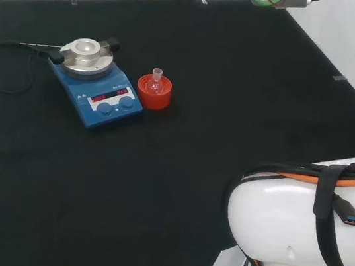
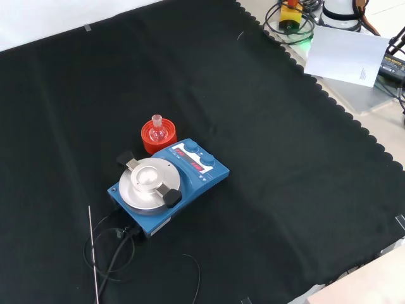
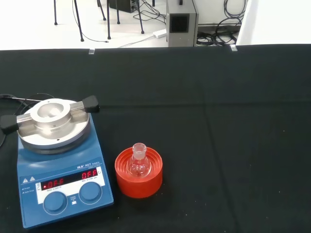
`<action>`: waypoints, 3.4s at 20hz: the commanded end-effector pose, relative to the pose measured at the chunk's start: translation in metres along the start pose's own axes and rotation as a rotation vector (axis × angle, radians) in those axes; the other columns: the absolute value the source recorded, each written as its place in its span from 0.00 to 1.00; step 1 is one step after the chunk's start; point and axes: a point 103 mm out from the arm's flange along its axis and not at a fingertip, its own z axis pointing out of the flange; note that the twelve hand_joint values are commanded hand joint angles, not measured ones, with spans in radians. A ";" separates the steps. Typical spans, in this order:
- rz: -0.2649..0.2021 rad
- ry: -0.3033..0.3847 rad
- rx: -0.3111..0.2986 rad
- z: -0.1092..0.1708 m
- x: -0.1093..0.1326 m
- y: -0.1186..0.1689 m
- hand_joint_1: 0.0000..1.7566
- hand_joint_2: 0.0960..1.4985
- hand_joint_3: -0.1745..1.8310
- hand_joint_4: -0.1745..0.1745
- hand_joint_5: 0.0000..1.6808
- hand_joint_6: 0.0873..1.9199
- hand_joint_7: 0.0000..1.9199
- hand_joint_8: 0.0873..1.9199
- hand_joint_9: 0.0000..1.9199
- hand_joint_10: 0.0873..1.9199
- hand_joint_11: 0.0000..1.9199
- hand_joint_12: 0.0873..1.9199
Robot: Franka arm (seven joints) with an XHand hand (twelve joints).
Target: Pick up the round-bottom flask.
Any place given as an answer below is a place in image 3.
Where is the black equipment case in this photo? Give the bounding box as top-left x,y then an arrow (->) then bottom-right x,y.
108,0 -> 138,14

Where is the black tripod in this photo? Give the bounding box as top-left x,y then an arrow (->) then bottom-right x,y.
53,0 -> 85,43
96,0 -> 145,40

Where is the grey metal box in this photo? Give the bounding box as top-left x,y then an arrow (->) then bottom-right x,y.
166,0 -> 200,48

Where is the black coiled cable bundle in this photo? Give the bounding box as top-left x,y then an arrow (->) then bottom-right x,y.
195,0 -> 244,47

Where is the black bench cloth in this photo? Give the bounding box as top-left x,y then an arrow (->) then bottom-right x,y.
0,44 -> 311,233

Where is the blue-base laboratory heater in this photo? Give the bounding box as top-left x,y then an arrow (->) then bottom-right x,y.
16,110 -> 115,229

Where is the silver metal heating block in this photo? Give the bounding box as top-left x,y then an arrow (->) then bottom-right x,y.
0,95 -> 100,155

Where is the orange ribbed flask stand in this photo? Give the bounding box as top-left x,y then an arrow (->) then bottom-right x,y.
114,146 -> 164,199

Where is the pale white board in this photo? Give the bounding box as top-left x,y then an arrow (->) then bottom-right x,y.
236,0 -> 311,46

